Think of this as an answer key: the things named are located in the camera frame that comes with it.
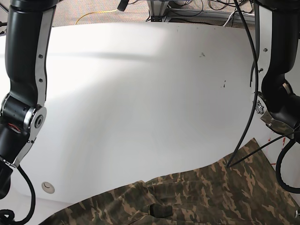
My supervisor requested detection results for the camouflage T-shirt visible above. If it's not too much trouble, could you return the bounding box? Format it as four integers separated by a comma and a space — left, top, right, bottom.
44, 152, 300, 225

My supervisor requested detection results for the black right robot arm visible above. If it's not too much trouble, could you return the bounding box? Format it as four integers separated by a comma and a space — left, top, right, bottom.
0, 0, 57, 198

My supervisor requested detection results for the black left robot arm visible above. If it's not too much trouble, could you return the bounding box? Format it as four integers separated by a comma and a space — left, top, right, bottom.
254, 0, 300, 137

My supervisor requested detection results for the left table grommet hole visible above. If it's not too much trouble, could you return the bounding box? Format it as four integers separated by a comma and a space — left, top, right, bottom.
41, 182, 55, 194

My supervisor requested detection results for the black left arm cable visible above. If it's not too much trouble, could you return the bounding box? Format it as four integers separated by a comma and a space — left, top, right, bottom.
226, 0, 300, 193

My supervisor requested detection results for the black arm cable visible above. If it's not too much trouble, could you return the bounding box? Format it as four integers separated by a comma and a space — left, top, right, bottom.
226, 0, 300, 193
0, 164, 36, 223

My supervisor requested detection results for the aluminium frame post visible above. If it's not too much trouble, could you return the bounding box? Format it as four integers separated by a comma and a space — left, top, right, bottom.
146, 0, 169, 22

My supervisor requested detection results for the yellow cable on floor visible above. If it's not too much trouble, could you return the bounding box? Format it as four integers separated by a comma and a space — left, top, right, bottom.
75, 8, 118, 26

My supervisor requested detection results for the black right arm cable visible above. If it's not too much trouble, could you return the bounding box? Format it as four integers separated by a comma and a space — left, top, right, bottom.
0, 164, 36, 223

